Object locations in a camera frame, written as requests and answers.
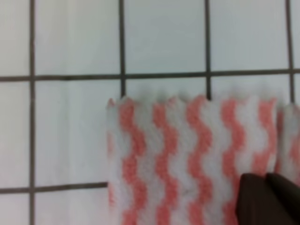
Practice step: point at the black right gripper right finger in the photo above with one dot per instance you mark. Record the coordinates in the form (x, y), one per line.
(287, 192)

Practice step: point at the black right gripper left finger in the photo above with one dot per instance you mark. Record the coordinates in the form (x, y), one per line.
(258, 205)

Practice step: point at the pink wavy striped towel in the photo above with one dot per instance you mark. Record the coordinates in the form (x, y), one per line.
(179, 162)

